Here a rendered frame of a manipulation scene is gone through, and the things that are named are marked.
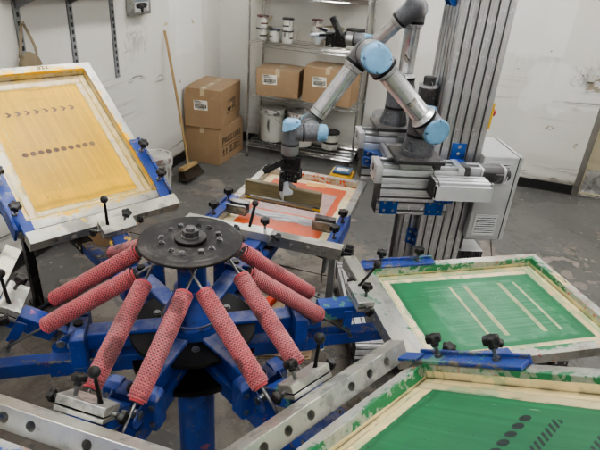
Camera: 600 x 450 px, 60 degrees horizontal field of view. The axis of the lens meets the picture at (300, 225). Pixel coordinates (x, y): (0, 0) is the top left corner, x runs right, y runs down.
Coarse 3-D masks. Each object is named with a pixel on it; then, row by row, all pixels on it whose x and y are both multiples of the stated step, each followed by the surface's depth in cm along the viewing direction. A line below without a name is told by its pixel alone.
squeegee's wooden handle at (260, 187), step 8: (248, 184) 235; (256, 184) 234; (264, 184) 233; (272, 184) 232; (248, 192) 237; (256, 192) 236; (264, 192) 234; (272, 192) 233; (296, 192) 229; (304, 192) 228; (312, 192) 228; (320, 192) 228; (288, 200) 232; (296, 200) 231; (304, 200) 230; (312, 200) 229; (320, 200) 228
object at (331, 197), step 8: (328, 192) 275; (336, 192) 275; (344, 192) 276; (328, 200) 266; (336, 200) 266; (328, 208) 257; (336, 208) 258; (304, 216) 247; (312, 216) 248; (280, 224) 238; (288, 224) 239; (296, 224) 240; (288, 232) 232; (296, 232) 233; (304, 232) 233; (312, 232) 234; (320, 232) 234
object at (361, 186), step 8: (256, 176) 279; (264, 176) 285; (304, 176) 287; (312, 176) 286; (320, 176) 285; (328, 176) 285; (336, 184) 284; (344, 184) 282; (352, 184) 281; (360, 184) 278; (240, 192) 259; (360, 192) 269; (352, 200) 259; (352, 208) 251; (224, 216) 240
